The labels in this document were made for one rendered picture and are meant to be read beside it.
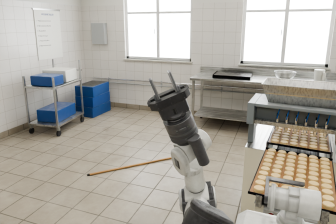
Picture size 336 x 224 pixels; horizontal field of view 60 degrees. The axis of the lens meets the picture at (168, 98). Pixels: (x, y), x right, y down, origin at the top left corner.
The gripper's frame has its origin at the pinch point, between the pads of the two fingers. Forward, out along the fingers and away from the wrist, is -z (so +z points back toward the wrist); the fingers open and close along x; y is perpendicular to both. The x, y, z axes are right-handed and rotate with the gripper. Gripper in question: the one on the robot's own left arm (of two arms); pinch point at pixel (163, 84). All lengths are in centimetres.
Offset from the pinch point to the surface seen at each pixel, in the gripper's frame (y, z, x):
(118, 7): -534, 17, -6
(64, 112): -390, 125, -158
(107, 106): -483, 181, -108
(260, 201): -29, 88, 23
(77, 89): -466, 119, -140
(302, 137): -90, 116, 82
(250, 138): -107, 110, 49
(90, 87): -452, 122, -113
